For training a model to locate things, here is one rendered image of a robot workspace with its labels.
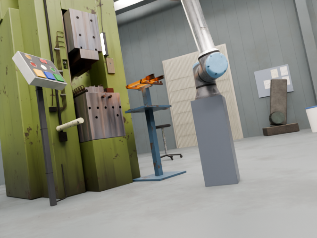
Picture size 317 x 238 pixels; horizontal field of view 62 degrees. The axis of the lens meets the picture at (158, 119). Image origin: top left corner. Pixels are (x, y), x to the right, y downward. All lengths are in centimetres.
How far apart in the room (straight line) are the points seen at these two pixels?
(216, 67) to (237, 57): 857
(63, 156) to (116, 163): 49
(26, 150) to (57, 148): 46
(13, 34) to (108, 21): 100
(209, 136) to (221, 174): 26
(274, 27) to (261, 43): 69
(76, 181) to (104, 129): 54
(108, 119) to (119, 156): 37
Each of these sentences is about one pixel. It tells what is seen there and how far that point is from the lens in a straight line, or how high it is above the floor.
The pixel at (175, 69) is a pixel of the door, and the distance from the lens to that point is 1062.
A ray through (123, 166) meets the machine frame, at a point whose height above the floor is 17.
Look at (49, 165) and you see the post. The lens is 225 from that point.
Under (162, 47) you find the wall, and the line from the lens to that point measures 1106.
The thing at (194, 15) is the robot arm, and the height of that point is 113.
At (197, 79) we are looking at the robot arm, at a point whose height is 75.
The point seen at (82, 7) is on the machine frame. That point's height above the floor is 190.
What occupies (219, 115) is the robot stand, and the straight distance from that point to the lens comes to 182.
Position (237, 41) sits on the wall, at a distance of 1046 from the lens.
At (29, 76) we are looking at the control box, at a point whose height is 98.
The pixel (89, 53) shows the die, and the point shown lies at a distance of 276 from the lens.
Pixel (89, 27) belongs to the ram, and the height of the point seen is 161.
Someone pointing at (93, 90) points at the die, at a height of 95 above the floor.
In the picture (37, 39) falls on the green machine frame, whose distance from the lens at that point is 278.
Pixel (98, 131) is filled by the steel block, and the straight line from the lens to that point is 251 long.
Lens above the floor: 35
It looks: 5 degrees up
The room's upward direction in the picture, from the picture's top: 9 degrees counter-clockwise
